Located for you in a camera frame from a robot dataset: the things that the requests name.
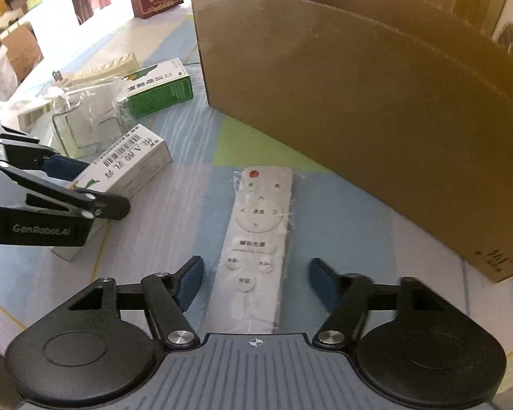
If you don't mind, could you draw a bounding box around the white medicine box with barcode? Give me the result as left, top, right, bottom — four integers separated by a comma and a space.
50, 123, 173, 263

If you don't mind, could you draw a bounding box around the white remote control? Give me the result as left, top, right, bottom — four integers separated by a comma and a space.
200, 166, 293, 334

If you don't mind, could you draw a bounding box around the green white spray box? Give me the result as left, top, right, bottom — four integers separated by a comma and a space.
124, 58, 194, 119

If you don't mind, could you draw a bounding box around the white power adapter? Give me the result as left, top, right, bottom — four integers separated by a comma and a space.
52, 70, 75, 88

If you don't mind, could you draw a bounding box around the small white box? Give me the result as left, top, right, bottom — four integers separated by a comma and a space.
0, 100, 52, 132

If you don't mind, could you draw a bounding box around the checkered tablecloth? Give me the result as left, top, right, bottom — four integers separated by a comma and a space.
0, 8, 513, 359

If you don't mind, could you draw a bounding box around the clear plastic packaging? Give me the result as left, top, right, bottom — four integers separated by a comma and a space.
48, 77, 135, 159

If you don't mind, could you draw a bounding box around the small cardboard box on floor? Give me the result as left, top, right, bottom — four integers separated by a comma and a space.
1, 25, 43, 82

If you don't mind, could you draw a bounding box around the large cardboard box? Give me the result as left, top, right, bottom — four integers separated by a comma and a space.
192, 0, 513, 282

